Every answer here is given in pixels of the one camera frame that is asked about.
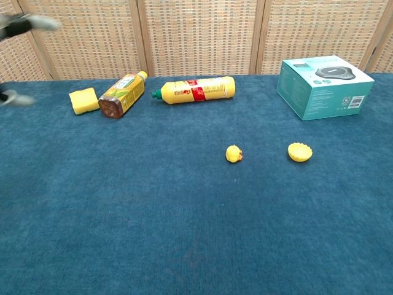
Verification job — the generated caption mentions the yellow scalloped eggshell cup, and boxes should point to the yellow scalloped eggshell cup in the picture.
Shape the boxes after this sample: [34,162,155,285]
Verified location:
[287,142,313,163]

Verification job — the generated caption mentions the dark blue table cloth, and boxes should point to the dark blue table cloth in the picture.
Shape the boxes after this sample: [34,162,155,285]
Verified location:
[0,73,393,295]

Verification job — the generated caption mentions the small yellow duck toy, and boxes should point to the small yellow duck toy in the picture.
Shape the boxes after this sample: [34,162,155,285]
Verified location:
[225,144,244,163]

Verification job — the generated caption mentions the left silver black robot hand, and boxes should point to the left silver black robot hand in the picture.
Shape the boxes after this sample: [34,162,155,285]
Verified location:
[0,14,61,108]

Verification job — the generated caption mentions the woven rattan folding screen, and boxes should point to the woven rattan folding screen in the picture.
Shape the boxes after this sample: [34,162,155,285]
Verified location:
[0,0,393,83]

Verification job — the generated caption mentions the yellow bottle with green cap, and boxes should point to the yellow bottle with green cap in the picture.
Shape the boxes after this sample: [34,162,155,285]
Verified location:
[151,76,236,105]

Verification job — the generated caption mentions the teal speakerphone box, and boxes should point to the teal speakerphone box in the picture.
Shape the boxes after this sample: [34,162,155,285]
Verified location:
[276,55,375,121]

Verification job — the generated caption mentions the yellow sponge block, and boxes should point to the yellow sponge block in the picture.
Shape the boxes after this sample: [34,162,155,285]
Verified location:
[68,87,100,116]

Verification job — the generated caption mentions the tea bottle with yellow label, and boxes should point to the tea bottle with yellow label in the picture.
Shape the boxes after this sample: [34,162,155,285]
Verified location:
[98,71,149,119]

